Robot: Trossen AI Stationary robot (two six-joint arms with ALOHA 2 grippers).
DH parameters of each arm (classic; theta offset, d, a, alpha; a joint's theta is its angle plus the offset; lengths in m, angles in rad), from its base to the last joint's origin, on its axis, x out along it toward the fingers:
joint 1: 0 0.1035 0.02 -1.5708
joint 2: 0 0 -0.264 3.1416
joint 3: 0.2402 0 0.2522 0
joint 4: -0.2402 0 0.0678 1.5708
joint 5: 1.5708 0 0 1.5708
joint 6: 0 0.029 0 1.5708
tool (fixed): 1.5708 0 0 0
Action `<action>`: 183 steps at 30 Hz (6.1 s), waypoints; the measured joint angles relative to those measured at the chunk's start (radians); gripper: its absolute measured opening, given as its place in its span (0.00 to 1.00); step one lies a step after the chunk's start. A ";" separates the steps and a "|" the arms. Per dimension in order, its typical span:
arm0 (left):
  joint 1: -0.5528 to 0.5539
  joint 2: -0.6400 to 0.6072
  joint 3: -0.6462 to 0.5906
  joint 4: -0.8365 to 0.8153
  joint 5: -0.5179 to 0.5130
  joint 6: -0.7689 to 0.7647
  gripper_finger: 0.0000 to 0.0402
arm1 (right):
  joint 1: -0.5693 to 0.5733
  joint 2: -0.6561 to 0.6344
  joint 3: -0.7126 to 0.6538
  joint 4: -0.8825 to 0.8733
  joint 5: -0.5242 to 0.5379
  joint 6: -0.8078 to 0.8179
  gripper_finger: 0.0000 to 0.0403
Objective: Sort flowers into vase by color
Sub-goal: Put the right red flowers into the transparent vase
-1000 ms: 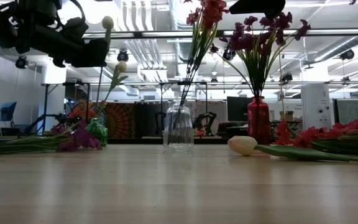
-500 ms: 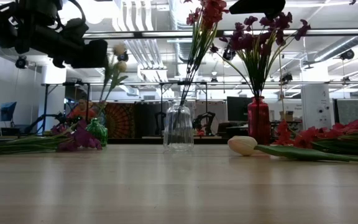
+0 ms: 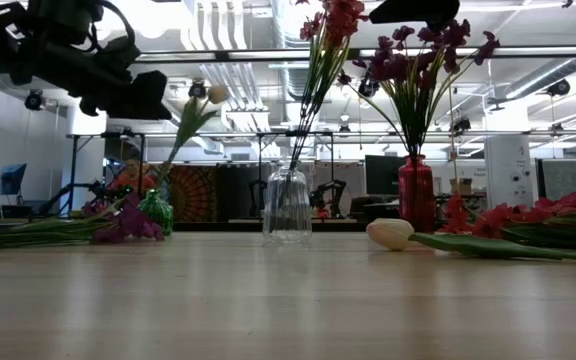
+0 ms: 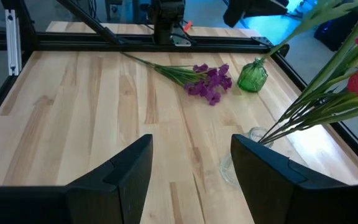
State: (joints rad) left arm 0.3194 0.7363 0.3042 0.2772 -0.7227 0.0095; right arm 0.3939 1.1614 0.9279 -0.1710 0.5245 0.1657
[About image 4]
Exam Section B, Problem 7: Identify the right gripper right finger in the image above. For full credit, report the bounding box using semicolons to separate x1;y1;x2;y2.
231;134;347;224

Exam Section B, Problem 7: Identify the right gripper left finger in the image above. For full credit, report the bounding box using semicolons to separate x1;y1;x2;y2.
65;134;154;224

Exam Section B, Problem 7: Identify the red flower bunch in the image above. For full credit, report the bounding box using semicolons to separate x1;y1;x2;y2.
258;2;358;146

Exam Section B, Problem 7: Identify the purple flower bunch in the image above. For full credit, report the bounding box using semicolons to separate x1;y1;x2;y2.
120;51;233;106

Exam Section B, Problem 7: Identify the clear ribbed glass vase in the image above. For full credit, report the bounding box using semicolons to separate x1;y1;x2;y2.
219;126;275;189

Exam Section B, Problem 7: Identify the green glass vase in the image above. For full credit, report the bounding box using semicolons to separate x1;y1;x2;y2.
236;57;269;93

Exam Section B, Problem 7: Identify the silver aluminium extrusion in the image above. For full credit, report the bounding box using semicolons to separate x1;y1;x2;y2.
4;8;23;77

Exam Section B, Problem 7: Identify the grey metal bracket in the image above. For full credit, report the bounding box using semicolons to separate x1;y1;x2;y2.
170;26;192;47

